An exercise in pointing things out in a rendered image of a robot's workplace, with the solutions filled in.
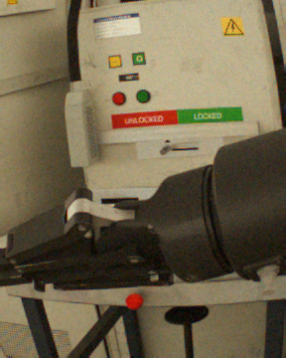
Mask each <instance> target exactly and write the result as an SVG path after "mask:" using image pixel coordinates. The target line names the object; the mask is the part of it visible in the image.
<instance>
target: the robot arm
mask: <svg viewBox="0 0 286 358"><path fill-rule="evenodd" d="M6 239H7V244H6V248H2V249H0V287H2V286H9V285H12V286H13V285H16V284H17V285H20V284H27V283H33V281H34V290H35V291H38V292H45V291H46V290H45V286H46V284H47V283H49V284H51V283H52V284H53V289H56V290H62V291H67V290H74V291H76V290H84V289H85V290H94V289H112V288H119V287H120V288H129V287H138V286H163V287H168V286H171V285H173V284H174V273H175V275H176V277H177V278H179V279H181V280H182V281H184V282H190V283H195V282H200V281H205V280H209V279H211V278H214V277H219V276H224V275H227V274H232V273H234V272H236V273H237V275H240V277H241V278H244V279H245V280H247V281H250V280H253V281H254V282H260V281H261V284H262V293H261V294H262V295H264V294H265V295H269V294H273V293H275V290H276V286H275V284H276V276H279V275H282V274H284V273H286V127H283V128H281V129H278V130H275V131H272V132H271V131H270V132H267V133H264V134H261V135H258V136H255V137H253V138H246V139H243V140H240V141H237V142H234V143H232V144H228V145H225V146H222V147H221V148H220V149H219V150H218V151H217V153H216V155H215V157H214V163H213V164H208V165H204V166H201V167H197V168H194V169H190V170H187V171H183V173H180V174H176V175H172V176H169V177H167V178H166V179H164V180H163V181H162V183H161V184H160V186H159V188H158V189H157V191H156V193H155V194H153V196H152V197H151V198H149V199H147V200H139V201H122V202H119V203H117V204H115V205H114V206H113V207H108V206H103V205H99V204H95V203H92V191H91V190H89V189H87V188H78V189H75V190H74V191H73V193H72V194H71V195H70V196H69V197H68V198H67V201H66V202H64V203H62V204H60V205H59V206H57V207H55V208H54V207H53V208H52V209H50V210H48V211H46V212H44V213H43V214H41V215H39V216H36V217H34V218H32V219H31V220H29V221H27V222H24V223H22V224H20V225H18V226H16V227H13V228H12V229H10V230H8V232H7V238H6Z"/></svg>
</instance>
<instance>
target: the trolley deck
mask: <svg viewBox="0 0 286 358"><path fill-rule="evenodd" d="M275 286H276V290H275V293H273V294H269V295H265V294H264V295H262V294H261V293H262V284H261V281H260V282H254V281H253V280H250V281H247V280H245V279H244V278H241V277H240V275H237V273H236V272H234V273H232V274H227V275H224V276H219V277H214V278H211V279H209V280H205V281H200V282H195V283H190V282H184V281H182V280H181V279H179V278H177V277H176V275H175V273H174V284H173V285H171V286H168V287H163V286H138V287H129V288H120V287H119V288H112V289H94V290H85V289H84V290H76V291H74V290H67V291H62V290H56V289H53V284H52V283H51V284H49V283H47V284H46V286H45V290H46V291H45V292H38V291H35V290H34V281H33V283H27V284H20V285H17V284H16V285H13V286H12V285H9V286H6V288H7V293H8V296H16V297H25V298H34V299H43V300H50V301H56V302H69V303H84V304H96V305H108V306H127V304H126V297H127V296H128V294H132V293H136V294H137V293H140V294H141V296H142V297H143V300H144V302H143V304H142V305H141V306H146V307H170V306H207V305H220V304H232V303H250V302H259V301H268V300H276V299H281V300H282V299H286V273H284V274H282V275H279V276H276V284H275Z"/></svg>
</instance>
